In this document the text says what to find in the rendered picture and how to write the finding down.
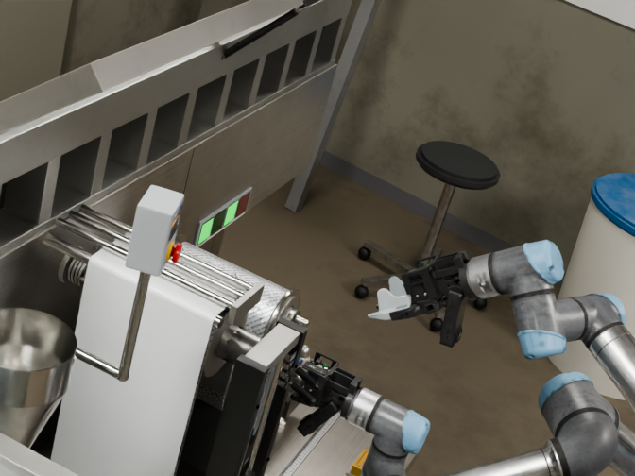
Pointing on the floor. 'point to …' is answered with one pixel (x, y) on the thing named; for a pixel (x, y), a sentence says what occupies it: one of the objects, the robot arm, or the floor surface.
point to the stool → (481, 178)
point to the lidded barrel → (603, 267)
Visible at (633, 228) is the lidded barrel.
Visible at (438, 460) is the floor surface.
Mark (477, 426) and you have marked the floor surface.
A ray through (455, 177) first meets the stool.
